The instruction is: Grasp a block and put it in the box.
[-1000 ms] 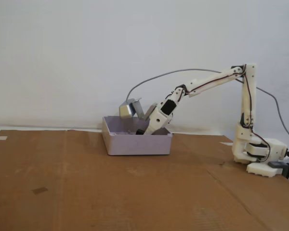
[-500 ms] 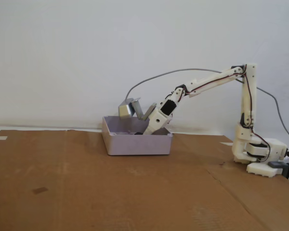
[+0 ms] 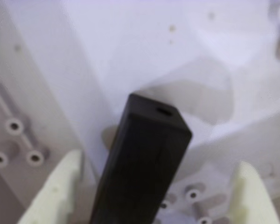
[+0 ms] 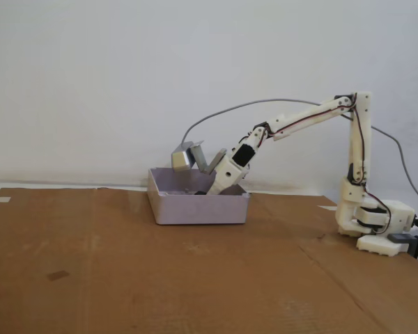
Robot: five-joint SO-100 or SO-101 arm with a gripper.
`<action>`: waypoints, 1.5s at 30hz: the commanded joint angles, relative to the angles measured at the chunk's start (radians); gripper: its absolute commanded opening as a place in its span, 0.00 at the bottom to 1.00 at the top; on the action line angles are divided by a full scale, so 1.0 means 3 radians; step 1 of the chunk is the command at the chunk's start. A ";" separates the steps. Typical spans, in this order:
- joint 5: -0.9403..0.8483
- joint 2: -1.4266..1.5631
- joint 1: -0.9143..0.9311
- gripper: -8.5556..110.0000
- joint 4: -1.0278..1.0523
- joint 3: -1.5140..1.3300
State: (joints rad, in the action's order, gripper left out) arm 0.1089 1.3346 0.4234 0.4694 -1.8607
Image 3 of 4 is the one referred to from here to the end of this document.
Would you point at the pale lavender plastic box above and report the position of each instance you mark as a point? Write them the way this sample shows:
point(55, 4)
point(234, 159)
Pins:
point(154, 46)

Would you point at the cream white gripper finger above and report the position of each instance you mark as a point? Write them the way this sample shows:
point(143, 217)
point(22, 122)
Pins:
point(252, 203)
point(49, 200)

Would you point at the black rectangular block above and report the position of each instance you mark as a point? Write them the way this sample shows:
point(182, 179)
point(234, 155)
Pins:
point(135, 168)

